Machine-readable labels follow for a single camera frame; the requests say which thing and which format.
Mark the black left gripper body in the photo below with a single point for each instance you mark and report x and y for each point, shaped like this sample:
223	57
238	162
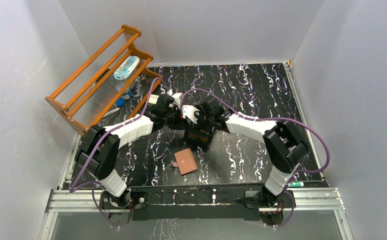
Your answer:
174	121

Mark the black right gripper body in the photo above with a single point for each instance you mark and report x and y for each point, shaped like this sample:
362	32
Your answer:
204	120

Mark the black card tray box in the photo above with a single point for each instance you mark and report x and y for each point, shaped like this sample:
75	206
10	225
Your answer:
199	137

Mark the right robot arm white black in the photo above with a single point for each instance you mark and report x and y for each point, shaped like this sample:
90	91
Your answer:
284	143

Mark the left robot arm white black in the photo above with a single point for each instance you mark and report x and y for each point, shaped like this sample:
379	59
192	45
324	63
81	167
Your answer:
99	148

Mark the white red small box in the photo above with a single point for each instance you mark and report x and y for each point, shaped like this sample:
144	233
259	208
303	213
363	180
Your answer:
153	98

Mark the blue cap bottle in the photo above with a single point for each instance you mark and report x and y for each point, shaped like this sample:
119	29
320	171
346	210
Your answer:
126	95

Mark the white pen under shelf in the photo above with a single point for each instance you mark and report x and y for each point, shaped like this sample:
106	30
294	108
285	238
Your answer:
115	110

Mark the white blue tube package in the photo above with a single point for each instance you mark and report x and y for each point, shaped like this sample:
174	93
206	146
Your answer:
126	68

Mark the orange wooden shelf rack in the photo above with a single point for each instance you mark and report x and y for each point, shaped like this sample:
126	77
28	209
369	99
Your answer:
85	97

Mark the green white marker pen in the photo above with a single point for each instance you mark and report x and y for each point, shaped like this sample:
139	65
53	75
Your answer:
296	184

